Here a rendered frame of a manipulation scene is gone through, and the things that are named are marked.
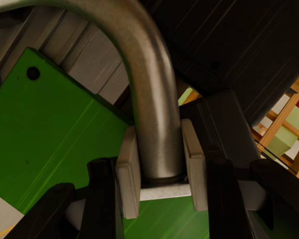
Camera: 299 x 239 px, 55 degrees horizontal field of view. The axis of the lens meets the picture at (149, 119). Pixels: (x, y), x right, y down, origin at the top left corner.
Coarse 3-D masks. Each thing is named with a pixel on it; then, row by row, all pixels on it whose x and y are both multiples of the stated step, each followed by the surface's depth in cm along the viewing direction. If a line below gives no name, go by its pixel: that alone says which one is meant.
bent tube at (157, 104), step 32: (0, 0) 18; (32, 0) 18; (64, 0) 17; (96, 0) 17; (128, 0) 17; (128, 32) 17; (160, 32) 18; (128, 64) 18; (160, 64) 17; (160, 96) 17; (160, 128) 17; (160, 160) 18; (160, 192) 17
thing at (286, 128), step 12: (192, 96) 317; (288, 96) 420; (288, 108) 331; (276, 120) 317; (288, 120) 331; (252, 132) 362; (276, 132) 314; (288, 132) 321; (264, 144) 296; (276, 144) 321; (288, 144) 312; (264, 156) 288; (276, 156) 290; (288, 156) 353
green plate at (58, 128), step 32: (32, 64) 22; (0, 96) 22; (32, 96) 22; (64, 96) 22; (96, 96) 22; (0, 128) 23; (32, 128) 22; (64, 128) 22; (96, 128) 22; (0, 160) 23; (32, 160) 23; (64, 160) 23; (0, 192) 23; (32, 192) 23; (128, 224) 23; (160, 224) 23; (192, 224) 23
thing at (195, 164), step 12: (192, 132) 17; (192, 144) 15; (192, 156) 14; (204, 156) 14; (192, 168) 14; (204, 168) 14; (192, 180) 14; (204, 180) 14; (192, 192) 14; (204, 192) 14; (204, 204) 14
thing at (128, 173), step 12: (132, 132) 19; (132, 144) 17; (120, 156) 15; (132, 156) 15; (120, 168) 14; (132, 168) 15; (120, 180) 14; (132, 180) 14; (132, 192) 14; (132, 204) 14; (132, 216) 14
